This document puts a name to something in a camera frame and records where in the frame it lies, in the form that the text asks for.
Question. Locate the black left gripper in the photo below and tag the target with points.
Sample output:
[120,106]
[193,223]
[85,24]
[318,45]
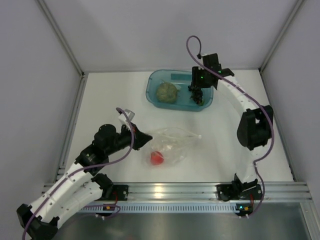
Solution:
[141,138]

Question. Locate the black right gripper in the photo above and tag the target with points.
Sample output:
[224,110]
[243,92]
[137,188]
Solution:
[196,71]

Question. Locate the fake dark grape bunch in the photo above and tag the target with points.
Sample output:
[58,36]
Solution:
[196,94]

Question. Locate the fake red tomato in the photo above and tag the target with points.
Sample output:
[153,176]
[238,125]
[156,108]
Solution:
[156,158]

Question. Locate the clear zip top bag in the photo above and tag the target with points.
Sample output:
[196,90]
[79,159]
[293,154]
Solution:
[173,142]

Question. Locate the fake green melon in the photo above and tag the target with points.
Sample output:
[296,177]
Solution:
[167,92]

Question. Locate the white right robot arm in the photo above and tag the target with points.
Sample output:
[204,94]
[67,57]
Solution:
[255,127]

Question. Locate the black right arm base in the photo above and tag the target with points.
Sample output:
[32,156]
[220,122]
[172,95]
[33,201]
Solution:
[238,190]

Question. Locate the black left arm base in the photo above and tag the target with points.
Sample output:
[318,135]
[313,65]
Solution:
[110,191]

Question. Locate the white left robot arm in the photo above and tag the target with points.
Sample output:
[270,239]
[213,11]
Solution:
[82,183]

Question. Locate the teal plastic bin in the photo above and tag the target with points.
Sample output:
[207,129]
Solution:
[182,100]

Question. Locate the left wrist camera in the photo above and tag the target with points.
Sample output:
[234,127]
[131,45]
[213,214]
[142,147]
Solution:
[125,116]

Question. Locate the slotted white cable duct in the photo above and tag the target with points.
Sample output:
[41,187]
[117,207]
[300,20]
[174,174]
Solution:
[202,207]

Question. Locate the aluminium front rail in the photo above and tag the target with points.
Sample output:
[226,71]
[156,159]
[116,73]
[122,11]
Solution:
[207,191]

